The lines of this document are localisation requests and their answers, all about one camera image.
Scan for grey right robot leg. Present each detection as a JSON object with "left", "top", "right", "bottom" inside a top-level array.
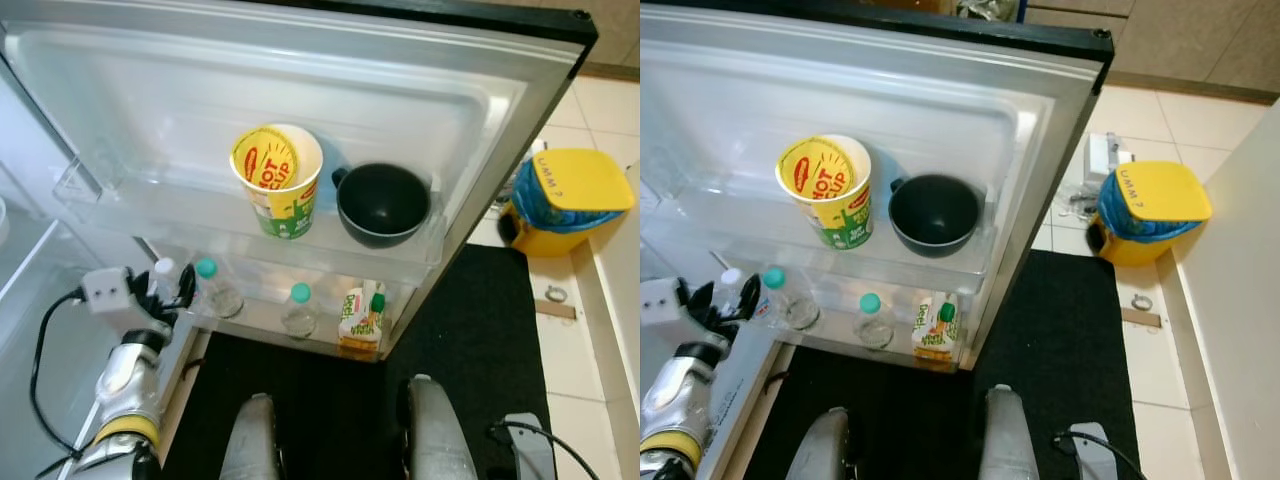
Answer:
[
  {"left": 404, "top": 375, "right": 481, "bottom": 480},
  {"left": 975, "top": 385, "right": 1041, "bottom": 480}
]

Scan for yellow hot cup noodles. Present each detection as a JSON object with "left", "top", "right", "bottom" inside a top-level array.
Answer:
[
  {"left": 775, "top": 134, "right": 874, "bottom": 251},
  {"left": 229, "top": 123, "right": 325, "bottom": 241}
]

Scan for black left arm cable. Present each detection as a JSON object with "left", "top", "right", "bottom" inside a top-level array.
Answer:
[{"left": 28, "top": 288, "right": 89, "bottom": 471}]

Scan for clear fridge door shelf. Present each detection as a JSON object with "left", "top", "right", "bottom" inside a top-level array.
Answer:
[
  {"left": 55, "top": 148, "right": 448, "bottom": 269},
  {"left": 150, "top": 245, "right": 416, "bottom": 363},
  {"left": 715, "top": 262, "right": 976, "bottom": 373},
  {"left": 655, "top": 150, "right": 1001, "bottom": 293}
]

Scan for blue bin bag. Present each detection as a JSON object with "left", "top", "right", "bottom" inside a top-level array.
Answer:
[
  {"left": 1098, "top": 170, "right": 1181, "bottom": 246},
  {"left": 510, "top": 160, "right": 601, "bottom": 236}
]

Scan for grey robot leg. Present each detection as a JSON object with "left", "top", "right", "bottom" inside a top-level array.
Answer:
[
  {"left": 218, "top": 393, "right": 283, "bottom": 480},
  {"left": 404, "top": 375, "right": 481, "bottom": 480},
  {"left": 975, "top": 385, "right": 1041, "bottom": 480},
  {"left": 783, "top": 407, "right": 851, "bottom": 480}
]

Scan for yellow trash bin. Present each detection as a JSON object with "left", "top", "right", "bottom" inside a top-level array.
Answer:
[
  {"left": 1085, "top": 160, "right": 1214, "bottom": 267},
  {"left": 497, "top": 148, "right": 637, "bottom": 259}
]

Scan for small clear water bottle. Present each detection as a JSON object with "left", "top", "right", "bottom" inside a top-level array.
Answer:
[
  {"left": 714, "top": 268, "right": 747, "bottom": 319},
  {"left": 148, "top": 257, "right": 183, "bottom": 306}
]

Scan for clear bottle teal cap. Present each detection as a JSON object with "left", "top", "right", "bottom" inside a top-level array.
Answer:
[
  {"left": 853, "top": 292, "right": 896, "bottom": 350},
  {"left": 280, "top": 282, "right": 322, "bottom": 340},
  {"left": 760, "top": 266, "right": 821, "bottom": 331},
  {"left": 193, "top": 257, "right": 245, "bottom": 320}
]

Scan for black bowl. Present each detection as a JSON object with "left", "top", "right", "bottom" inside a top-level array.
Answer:
[
  {"left": 887, "top": 174, "right": 983, "bottom": 260},
  {"left": 331, "top": 162, "right": 434, "bottom": 250}
]

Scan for white floor device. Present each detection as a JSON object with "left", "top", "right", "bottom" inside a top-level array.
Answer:
[{"left": 1085, "top": 132, "right": 1136, "bottom": 186}]

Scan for white cabinet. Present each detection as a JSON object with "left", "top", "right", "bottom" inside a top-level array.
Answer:
[
  {"left": 590, "top": 180, "right": 641, "bottom": 480},
  {"left": 1168, "top": 98, "right": 1280, "bottom": 480}
]

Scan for grey left robot leg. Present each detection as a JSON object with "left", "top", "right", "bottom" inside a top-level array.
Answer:
[
  {"left": 218, "top": 393, "right": 283, "bottom": 480},
  {"left": 783, "top": 407, "right": 851, "bottom": 480}
]

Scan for grey steel fridge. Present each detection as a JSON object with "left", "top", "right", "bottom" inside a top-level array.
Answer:
[
  {"left": 0, "top": 0, "right": 601, "bottom": 480},
  {"left": 640, "top": 0, "right": 1116, "bottom": 480}
]

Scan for yellow green drink carton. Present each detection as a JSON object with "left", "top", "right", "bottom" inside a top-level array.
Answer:
[
  {"left": 911, "top": 292, "right": 961, "bottom": 363},
  {"left": 337, "top": 280, "right": 389, "bottom": 354}
]

